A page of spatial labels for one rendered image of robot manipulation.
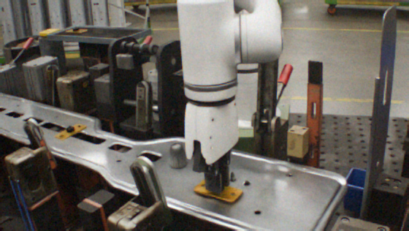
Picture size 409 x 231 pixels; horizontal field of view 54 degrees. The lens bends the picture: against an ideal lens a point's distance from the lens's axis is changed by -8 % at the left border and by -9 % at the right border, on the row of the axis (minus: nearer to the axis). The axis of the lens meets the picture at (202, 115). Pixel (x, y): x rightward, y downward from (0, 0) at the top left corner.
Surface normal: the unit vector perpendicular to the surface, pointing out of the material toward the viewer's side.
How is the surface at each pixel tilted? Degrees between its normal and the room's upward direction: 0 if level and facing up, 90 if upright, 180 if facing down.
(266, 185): 0
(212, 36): 89
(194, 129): 87
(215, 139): 91
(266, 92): 81
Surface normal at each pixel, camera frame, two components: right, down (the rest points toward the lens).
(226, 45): -0.04, 0.37
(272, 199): -0.07, -0.91
